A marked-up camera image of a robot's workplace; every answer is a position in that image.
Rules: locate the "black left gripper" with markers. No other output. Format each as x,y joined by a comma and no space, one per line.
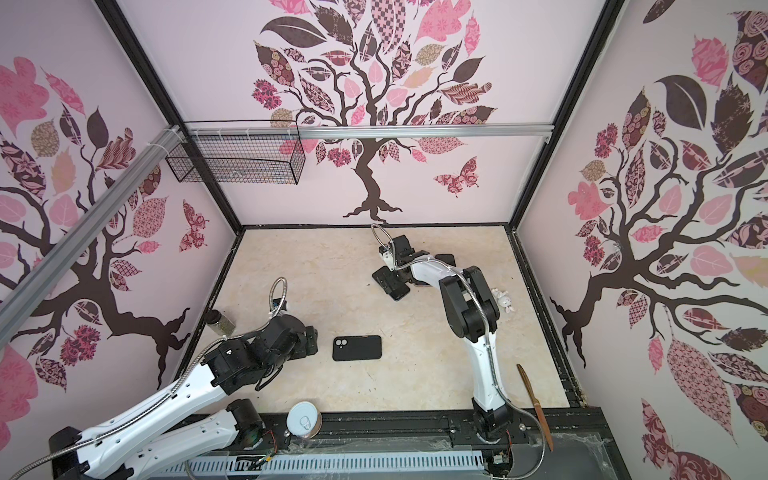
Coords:
302,350

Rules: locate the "black smartphone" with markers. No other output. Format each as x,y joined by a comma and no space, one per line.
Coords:
391,283

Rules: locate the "white round can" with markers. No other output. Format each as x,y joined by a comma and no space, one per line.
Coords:
304,420

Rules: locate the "glass spice jar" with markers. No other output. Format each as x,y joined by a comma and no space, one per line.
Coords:
219,323

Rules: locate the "small white figurine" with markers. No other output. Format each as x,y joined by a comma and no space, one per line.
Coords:
503,300

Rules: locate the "brown wooden stick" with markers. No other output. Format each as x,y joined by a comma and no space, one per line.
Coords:
537,408

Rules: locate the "white slotted cable duct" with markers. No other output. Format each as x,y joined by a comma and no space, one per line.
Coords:
322,465

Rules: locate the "black wire basket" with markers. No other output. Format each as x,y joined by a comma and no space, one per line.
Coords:
247,152

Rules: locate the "silver aluminium rail back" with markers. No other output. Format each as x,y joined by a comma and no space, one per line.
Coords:
379,132

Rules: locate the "silver aluminium rail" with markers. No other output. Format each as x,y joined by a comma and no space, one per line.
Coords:
19,305
379,132

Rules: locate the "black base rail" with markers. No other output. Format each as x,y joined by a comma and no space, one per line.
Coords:
584,446

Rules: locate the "silver aluminium rail left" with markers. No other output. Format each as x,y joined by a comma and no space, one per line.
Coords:
19,305

